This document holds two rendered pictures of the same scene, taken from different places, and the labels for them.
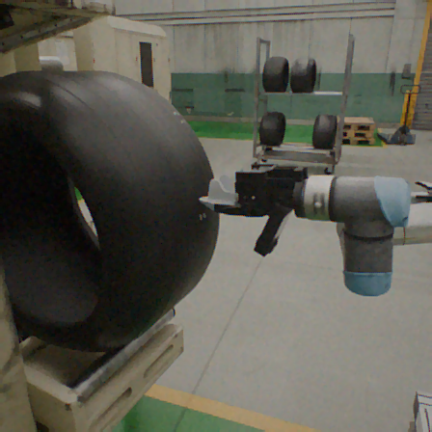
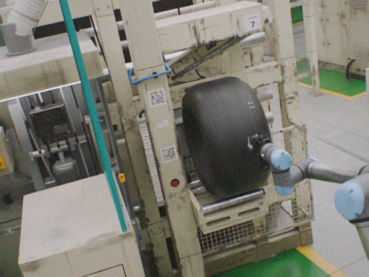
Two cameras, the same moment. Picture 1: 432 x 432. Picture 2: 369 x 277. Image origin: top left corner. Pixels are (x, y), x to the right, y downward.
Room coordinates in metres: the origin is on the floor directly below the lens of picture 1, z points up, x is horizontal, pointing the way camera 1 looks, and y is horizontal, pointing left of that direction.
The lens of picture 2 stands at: (-0.83, -1.38, 2.17)
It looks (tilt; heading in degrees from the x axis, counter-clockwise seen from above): 22 degrees down; 50
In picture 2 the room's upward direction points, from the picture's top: 11 degrees counter-clockwise
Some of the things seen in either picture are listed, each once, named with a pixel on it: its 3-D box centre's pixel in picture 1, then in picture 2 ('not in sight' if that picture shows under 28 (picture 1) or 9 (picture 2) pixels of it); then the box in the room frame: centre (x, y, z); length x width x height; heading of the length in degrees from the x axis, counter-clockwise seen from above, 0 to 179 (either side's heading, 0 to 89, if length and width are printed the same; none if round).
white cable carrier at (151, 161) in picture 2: not in sight; (151, 161); (0.47, 0.45, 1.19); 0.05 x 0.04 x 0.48; 61
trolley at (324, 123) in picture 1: (300, 106); not in sight; (6.19, -1.31, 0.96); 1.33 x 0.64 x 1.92; 69
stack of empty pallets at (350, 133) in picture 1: (353, 129); not in sight; (8.95, -3.13, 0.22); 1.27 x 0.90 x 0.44; 161
